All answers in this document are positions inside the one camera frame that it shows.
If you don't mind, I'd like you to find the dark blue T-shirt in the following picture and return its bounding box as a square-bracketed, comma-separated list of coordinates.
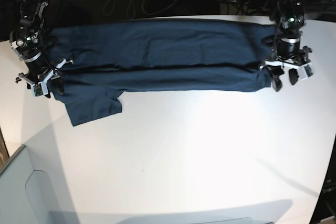
[48, 19, 276, 126]

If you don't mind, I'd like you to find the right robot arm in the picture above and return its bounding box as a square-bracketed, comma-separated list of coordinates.
[9, 0, 73, 98]

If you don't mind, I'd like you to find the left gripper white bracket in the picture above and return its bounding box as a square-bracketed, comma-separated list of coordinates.
[259, 37, 314, 92]

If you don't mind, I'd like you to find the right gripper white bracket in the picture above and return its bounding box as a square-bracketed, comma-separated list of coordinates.
[15, 53, 74, 99]

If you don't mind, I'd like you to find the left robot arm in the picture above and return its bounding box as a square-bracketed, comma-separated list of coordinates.
[260, 0, 314, 92]

